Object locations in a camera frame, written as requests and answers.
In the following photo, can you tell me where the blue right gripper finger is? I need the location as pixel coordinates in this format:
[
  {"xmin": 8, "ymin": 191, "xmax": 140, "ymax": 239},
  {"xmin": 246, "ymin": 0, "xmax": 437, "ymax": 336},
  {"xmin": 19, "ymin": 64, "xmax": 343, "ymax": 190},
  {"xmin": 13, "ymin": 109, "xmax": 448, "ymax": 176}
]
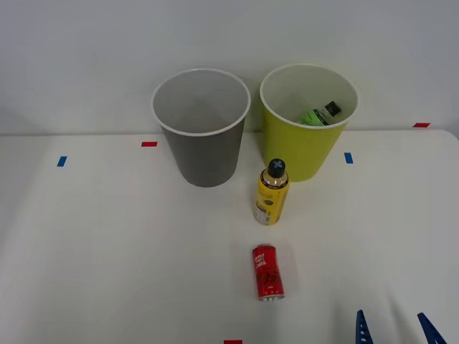
[
  {"xmin": 416, "ymin": 312, "xmax": 448, "ymax": 344},
  {"xmin": 355, "ymin": 309, "xmax": 371, "ymax": 344}
]

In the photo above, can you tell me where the red drink can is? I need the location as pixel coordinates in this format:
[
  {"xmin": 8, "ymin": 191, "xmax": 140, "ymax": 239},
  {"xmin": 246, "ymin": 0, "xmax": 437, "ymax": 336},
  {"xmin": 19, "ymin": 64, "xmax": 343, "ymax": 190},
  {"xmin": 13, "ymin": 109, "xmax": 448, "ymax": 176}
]
[{"xmin": 251, "ymin": 243, "xmax": 287, "ymax": 304}]

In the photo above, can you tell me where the yellow label plastic bottle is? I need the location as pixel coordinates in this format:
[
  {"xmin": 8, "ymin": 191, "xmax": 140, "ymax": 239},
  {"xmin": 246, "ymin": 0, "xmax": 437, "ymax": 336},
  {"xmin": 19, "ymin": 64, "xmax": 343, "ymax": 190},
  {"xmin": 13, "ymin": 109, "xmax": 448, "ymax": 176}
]
[{"xmin": 253, "ymin": 158, "xmax": 290, "ymax": 226}]

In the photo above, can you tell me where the yellow-green plastic waste bin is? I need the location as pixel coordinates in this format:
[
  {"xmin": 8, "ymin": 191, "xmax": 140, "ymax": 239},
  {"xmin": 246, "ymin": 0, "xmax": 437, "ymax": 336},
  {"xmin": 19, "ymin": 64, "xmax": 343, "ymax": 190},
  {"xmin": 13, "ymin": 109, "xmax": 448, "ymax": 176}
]
[{"xmin": 259, "ymin": 63, "xmax": 360, "ymax": 183}]

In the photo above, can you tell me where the green label plastic bottle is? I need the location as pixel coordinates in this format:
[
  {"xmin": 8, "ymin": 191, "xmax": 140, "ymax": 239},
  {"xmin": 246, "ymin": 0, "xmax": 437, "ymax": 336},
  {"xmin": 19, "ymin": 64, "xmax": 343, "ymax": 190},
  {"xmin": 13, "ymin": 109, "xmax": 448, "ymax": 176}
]
[{"xmin": 298, "ymin": 100, "xmax": 342, "ymax": 127}]

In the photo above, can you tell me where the grey plastic waste bin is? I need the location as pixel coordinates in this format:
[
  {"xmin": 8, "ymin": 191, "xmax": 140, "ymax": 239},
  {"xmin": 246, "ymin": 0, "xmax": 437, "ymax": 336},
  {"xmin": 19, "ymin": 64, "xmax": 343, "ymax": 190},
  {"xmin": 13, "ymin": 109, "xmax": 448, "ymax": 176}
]
[{"xmin": 151, "ymin": 67, "xmax": 252, "ymax": 188}]

